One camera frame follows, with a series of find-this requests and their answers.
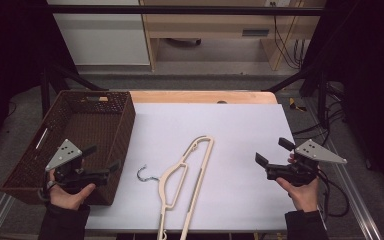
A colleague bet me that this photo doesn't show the black floor cables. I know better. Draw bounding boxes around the black floor cables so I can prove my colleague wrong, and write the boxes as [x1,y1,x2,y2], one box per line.
[292,82,348,142]

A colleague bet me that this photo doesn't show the brown woven basket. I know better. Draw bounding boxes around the brown woven basket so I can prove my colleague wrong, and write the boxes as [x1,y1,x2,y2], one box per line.
[0,89,137,206]

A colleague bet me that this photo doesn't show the person's right hand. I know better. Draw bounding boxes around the person's right hand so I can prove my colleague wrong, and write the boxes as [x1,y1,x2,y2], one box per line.
[275,177,321,213]

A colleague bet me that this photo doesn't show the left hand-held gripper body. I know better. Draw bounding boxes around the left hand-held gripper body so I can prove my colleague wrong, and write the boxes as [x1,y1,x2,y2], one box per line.
[45,138,111,194]

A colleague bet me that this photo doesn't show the person's left hand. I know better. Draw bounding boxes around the person's left hand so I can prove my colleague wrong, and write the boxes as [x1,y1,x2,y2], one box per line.
[48,169,97,211]

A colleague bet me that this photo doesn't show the black hanging cables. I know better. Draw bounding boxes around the black hanging cables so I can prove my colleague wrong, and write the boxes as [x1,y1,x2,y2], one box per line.
[269,1,312,70]

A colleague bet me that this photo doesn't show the white cabinet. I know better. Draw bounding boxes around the white cabinet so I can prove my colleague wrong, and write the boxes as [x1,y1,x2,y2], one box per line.
[46,0,151,66]

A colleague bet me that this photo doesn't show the light wooden desk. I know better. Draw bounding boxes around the light wooden desk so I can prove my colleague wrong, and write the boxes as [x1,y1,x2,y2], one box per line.
[139,0,328,72]

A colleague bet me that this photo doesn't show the black frame leg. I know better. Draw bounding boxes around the black frame leg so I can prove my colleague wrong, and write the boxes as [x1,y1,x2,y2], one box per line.
[263,62,330,128]

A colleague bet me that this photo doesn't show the yellow and black tool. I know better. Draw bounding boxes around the yellow and black tool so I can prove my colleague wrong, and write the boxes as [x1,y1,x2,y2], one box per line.
[288,97,308,113]

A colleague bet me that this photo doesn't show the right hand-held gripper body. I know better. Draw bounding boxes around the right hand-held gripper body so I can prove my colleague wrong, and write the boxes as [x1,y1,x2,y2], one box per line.
[265,139,348,188]

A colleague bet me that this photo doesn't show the white table sheet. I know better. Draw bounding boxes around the white table sheet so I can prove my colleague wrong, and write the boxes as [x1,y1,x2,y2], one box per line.
[85,102,298,232]

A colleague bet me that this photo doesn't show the black curtain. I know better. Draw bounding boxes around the black curtain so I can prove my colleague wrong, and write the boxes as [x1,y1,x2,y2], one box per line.
[0,0,79,161]
[299,0,384,204]

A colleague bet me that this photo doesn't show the black horizontal frame bar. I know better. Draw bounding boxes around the black horizontal frame bar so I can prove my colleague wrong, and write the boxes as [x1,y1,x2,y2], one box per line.
[46,4,325,17]

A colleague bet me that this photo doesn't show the cream plastic clothes hanger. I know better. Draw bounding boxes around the cream plastic clothes hanger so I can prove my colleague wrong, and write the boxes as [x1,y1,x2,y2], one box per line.
[136,134,215,240]

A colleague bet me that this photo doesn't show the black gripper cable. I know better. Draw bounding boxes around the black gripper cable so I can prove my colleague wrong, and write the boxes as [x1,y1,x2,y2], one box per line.
[316,169,351,218]

